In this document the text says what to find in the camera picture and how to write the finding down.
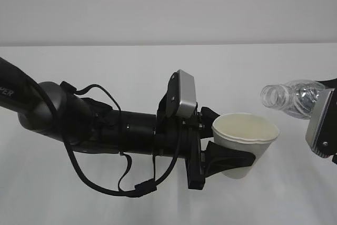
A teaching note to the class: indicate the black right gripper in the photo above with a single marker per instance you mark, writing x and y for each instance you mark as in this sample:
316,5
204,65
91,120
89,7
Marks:
328,84

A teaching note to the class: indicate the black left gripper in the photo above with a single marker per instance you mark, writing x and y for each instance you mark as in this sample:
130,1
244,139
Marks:
233,163

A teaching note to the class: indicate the clear green-label water bottle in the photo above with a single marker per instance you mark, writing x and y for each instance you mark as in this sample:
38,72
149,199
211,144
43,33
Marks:
295,98

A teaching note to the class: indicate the white paper cup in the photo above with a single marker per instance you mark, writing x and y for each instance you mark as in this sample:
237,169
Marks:
244,132

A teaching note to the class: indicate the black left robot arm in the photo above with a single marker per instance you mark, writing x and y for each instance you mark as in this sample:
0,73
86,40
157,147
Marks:
84,125

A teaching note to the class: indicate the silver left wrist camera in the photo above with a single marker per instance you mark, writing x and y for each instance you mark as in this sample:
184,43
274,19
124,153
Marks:
180,97

